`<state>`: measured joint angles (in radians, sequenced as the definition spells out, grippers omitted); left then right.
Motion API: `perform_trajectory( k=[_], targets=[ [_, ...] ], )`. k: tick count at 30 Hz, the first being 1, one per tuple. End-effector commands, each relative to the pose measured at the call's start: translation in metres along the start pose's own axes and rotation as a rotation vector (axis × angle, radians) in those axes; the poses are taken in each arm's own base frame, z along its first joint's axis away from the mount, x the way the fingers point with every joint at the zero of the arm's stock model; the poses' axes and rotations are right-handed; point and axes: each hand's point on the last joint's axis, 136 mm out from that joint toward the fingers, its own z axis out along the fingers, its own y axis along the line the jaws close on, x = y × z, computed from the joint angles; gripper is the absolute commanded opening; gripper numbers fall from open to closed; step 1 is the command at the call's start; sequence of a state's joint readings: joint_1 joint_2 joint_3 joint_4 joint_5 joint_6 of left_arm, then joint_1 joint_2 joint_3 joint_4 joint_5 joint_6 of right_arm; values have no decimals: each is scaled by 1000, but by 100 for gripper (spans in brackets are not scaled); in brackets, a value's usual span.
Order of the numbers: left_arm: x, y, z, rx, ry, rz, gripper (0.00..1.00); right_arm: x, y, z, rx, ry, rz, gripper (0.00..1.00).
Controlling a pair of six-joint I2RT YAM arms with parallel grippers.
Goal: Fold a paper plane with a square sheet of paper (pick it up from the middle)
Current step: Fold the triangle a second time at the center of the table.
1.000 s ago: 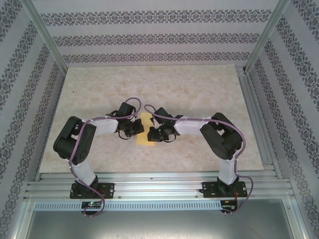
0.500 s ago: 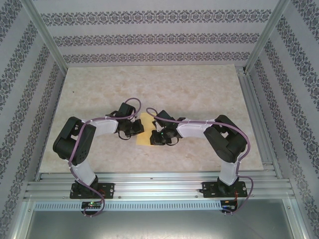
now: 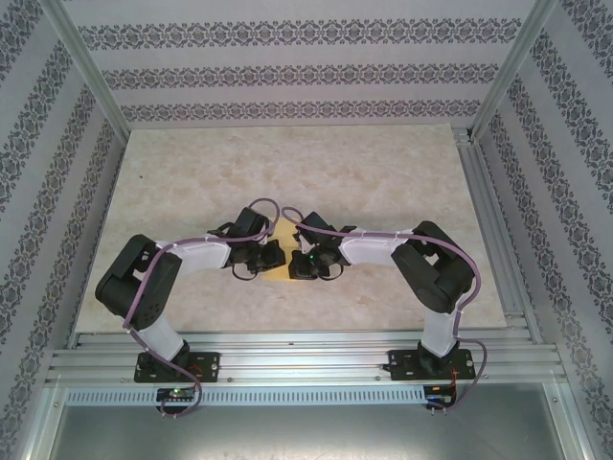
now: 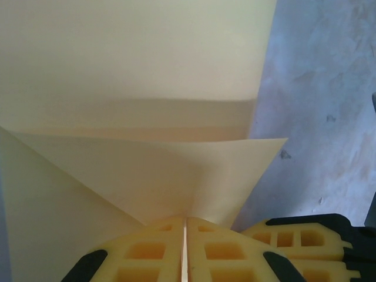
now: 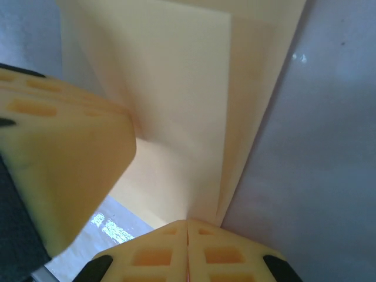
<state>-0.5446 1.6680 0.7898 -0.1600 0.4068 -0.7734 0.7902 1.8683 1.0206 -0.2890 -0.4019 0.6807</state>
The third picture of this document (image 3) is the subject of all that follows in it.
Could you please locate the yellow cloth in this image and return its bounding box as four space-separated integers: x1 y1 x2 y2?
261 218 307 285

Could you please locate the grey metal sheet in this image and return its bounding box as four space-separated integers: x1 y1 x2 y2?
47 402 580 460

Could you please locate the small circuit board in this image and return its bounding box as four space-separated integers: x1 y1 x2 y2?
424 384 456 406
156 387 196 403

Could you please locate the purple cable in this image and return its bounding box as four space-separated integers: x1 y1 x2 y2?
282 206 489 416
125 197 282 422

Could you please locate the long aluminium mounting rail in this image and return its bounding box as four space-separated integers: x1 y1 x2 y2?
43 329 571 388

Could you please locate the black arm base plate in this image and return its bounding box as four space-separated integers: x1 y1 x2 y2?
135 352 221 384
388 348 475 382

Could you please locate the slotted grey cable duct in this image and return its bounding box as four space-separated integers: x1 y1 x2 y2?
64 385 430 406

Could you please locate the aluminium side rail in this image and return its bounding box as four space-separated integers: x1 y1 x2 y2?
452 126 545 344

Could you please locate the aluminium frame post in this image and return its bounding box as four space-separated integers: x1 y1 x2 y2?
39 0 133 141
468 0 559 143

